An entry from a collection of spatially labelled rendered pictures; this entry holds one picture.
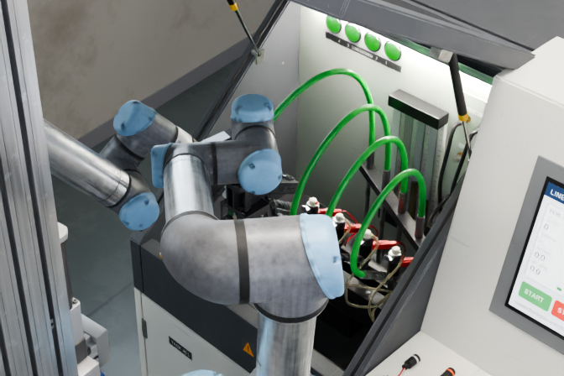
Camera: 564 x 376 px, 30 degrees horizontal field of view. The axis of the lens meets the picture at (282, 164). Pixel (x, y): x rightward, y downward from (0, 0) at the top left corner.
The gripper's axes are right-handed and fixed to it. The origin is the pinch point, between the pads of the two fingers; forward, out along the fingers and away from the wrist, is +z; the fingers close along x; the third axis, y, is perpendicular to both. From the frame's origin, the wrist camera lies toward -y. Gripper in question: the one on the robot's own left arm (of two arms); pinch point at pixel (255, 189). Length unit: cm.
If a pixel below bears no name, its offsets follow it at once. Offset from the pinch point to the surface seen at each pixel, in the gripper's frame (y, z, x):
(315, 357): 21.1, 23.0, 21.3
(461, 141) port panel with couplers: -35.1, 32.2, 8.0
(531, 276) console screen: -18, 31, 49
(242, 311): 23.9, 14.4, 2.5
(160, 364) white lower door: 52, 29, -32
